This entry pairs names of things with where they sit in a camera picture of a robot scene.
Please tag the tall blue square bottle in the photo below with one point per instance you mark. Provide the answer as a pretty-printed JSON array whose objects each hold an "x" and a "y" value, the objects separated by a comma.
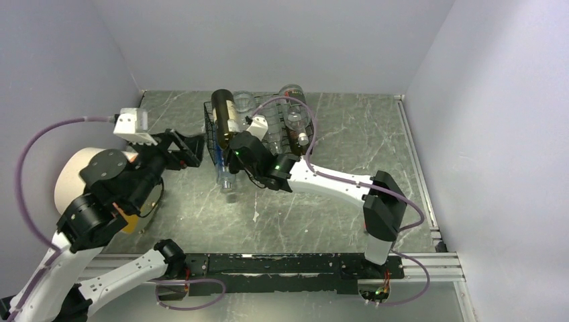
[{"x": 225, "y": 178}]

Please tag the green wine bottle black neck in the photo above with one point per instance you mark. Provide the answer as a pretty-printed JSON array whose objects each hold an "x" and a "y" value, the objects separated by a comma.
[{"x": 226, "y": 117}]

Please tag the round clear bottle white cap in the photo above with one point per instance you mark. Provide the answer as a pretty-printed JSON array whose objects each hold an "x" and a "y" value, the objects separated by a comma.
[{"x": 245, "y": 103}]

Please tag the clear round labelled bottle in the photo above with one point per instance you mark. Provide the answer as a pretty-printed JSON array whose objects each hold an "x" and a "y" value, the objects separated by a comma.
[{"x": 294, "y": 114}]

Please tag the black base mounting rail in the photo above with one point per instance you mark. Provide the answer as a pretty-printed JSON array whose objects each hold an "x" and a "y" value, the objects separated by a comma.
[{"x": 203, "y": 274}]

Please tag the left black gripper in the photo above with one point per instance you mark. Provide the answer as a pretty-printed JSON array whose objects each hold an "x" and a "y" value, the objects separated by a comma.
[{"x": 196, "y": 143}]

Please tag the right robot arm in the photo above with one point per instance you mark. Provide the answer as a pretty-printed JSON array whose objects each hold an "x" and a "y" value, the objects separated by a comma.
[{"x": 379, "y": 197}]

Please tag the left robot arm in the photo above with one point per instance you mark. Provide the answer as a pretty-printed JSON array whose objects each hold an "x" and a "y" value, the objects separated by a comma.
[{"x": 116, "y": 187}]

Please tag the white orange cylinder drum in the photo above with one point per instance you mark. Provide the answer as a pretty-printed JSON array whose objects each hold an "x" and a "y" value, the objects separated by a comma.
[{"x": 70, "y": 185}]

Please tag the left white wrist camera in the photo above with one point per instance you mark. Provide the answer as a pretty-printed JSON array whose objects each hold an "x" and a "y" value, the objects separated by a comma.
[{"x": 132, "y": 126}]

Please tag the clear slim bottle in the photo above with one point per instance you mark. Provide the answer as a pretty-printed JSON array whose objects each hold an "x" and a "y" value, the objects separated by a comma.
[{"x": 273, "y": 137}]

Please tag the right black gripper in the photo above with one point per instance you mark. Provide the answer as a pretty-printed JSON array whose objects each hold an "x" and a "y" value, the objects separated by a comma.
[{"x": 233, "y": 162}]

